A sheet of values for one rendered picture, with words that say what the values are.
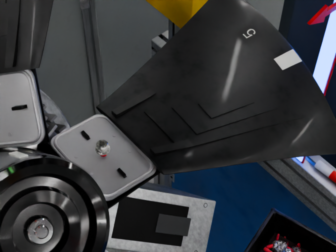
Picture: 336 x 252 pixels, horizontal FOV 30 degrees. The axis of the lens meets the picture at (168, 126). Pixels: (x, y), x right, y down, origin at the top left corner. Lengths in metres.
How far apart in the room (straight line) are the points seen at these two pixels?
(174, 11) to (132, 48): 0.78
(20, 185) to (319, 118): 0.34
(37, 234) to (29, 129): 0.09
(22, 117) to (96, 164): 0.09
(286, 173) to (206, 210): 0.30
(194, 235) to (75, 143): 0.23
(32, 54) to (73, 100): 1.21
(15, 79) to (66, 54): 1.06
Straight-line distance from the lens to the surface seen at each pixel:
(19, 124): 0.54
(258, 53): 0.69
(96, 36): 1.62
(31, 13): 0.52
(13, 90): 0.54
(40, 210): 0.51
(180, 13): 0.97
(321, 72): 0.85
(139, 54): 1.79
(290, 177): 1.03
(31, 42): 0.52
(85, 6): 0.45
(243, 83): 0.66
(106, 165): 0.58
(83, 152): 0.59
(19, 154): 0.51
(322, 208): 1.02
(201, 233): 0.76
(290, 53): 0.71
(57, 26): 1.52
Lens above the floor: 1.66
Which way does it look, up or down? 52 degrees down
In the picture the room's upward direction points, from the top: 1 degrees clockwise
